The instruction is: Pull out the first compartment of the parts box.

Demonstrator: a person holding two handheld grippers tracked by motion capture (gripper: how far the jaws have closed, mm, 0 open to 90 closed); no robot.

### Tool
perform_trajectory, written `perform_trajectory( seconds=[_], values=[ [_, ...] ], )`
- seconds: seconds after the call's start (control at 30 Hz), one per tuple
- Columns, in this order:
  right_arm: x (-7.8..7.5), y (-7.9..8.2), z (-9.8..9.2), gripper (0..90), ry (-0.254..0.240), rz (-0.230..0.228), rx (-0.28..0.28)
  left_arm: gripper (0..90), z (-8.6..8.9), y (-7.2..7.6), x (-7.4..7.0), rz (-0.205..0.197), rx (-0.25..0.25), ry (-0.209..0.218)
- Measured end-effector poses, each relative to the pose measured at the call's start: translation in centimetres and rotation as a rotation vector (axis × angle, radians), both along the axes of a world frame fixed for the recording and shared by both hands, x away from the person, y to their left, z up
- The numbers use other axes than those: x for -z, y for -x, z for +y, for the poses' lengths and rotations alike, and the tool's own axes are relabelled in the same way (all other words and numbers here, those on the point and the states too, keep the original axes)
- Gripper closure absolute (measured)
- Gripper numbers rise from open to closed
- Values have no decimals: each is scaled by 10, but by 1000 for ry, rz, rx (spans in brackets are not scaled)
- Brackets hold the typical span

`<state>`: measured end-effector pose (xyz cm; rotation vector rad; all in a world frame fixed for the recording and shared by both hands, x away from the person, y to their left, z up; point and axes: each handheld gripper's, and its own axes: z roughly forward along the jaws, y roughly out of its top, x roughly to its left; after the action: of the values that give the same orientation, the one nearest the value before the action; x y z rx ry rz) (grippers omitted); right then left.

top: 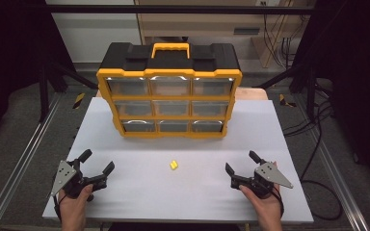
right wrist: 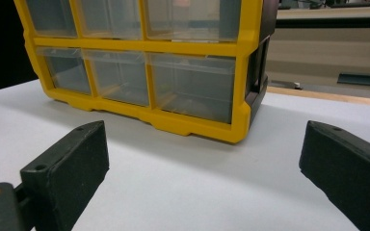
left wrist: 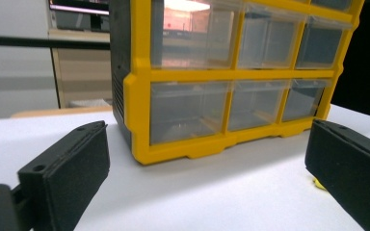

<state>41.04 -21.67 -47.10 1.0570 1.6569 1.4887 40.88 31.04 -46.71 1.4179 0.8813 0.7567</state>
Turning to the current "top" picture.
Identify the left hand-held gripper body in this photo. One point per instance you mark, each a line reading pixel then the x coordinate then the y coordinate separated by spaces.
pixel 66 176

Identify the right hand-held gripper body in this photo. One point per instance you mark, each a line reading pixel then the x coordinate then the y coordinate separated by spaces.
pixel 269 173

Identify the small yellow block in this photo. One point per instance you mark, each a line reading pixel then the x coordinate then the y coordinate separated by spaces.
pixel 172 164
pixel 175 166

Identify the clear plastic drawer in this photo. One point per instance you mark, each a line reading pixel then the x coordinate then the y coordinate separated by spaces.
pixel 126 86

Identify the yellow and black organizer cabinet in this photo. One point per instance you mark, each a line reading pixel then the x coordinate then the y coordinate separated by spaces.
pixel 170 65

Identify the person's left hand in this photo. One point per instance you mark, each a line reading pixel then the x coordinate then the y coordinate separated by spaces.
pixel 74 208

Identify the person's right hand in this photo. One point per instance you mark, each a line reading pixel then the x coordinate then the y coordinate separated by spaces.
pixel 268 208

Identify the black and yellow striped tape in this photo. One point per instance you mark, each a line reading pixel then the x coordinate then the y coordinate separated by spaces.
pixel 78 100
pixel 283 100

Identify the wooden board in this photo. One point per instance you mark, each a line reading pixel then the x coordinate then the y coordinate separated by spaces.
pixel 250 94

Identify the grid of clear drawers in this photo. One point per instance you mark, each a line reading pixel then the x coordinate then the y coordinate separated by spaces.
pixel 189 109

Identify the black metal stand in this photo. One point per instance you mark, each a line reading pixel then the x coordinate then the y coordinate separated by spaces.
pixel 44 93
pixel 311 93

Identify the black curtain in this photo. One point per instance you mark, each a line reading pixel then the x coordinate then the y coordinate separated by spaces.
pixel 356 80
pixel 9 64

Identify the white panel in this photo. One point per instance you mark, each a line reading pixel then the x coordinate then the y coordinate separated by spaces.
pixel 93 35

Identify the white power socket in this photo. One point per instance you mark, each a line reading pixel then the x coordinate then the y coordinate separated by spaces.
pixel 263 2

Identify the black horizontal frame bar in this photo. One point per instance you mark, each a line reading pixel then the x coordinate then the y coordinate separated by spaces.
pixel 173 9

